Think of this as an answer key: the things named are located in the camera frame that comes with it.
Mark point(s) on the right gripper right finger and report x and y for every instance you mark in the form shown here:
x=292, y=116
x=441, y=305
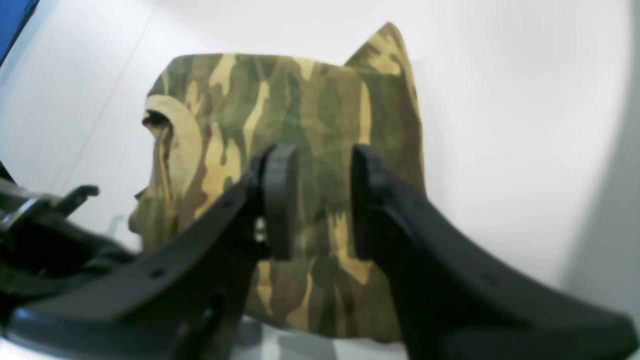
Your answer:
x=456, y=301

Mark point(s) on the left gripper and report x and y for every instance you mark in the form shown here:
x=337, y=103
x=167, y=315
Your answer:
x=44, y=254

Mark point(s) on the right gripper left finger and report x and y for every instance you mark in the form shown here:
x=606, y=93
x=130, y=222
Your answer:
x=186, y=297

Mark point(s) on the camouflage T-shirt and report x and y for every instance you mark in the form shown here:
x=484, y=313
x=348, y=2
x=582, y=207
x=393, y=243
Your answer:
x=210, y=113

